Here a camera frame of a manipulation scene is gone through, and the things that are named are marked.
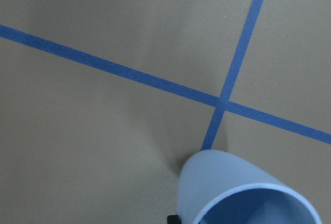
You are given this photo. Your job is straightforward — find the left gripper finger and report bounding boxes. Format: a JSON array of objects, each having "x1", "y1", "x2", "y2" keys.
[{"x1": 167, "y1": 215, "x2": 179, "y2": 224}]

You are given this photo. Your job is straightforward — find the blue cup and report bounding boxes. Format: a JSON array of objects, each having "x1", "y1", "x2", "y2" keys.
[{"x1": 177, "y1": 150, "x2": 322, "y2": 223}]

